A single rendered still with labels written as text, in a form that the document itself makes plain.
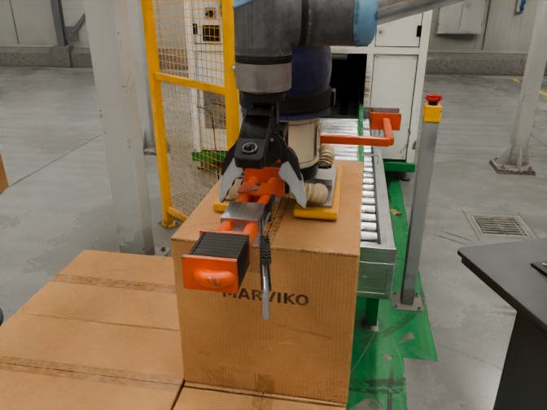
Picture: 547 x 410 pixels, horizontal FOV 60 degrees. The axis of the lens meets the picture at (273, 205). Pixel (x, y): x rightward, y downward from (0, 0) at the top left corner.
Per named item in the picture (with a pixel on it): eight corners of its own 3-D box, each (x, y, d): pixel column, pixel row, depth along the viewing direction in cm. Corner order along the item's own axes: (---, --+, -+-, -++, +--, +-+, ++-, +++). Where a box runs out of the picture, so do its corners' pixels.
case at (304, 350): (242, 260, 172) (239, 154, 156) (355, 271, 165) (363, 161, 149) (184, 381, 118) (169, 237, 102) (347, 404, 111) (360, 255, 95)
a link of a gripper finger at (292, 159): (309, 173, 80) (279, 130, 78) (308, 176, 79) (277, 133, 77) (286, 186, 82) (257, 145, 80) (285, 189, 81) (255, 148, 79)
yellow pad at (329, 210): (308, 169, 140) (308, 153, 138) (342, 171, 138) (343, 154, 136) (292, 217, 109) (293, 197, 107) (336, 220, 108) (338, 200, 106)
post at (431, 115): (399, 297, 245) (423, 102, 205) (413, 298, 244) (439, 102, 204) (400, 305, 239) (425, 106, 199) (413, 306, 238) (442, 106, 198)
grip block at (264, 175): (248, 179, 103) (247, 153, 101) (293, 182, 102) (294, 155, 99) (239, 194, 96) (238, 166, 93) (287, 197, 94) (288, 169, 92)
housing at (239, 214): (229, 224, 83) (229, 199, 81) (268, 226, 82) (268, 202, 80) (218, 242, 76) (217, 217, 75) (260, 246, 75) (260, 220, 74)
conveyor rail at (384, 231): (367, 133, 386) (369, 110, 379) (374, 133, 385) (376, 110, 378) (376, 293, 177) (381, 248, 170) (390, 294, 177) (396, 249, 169)
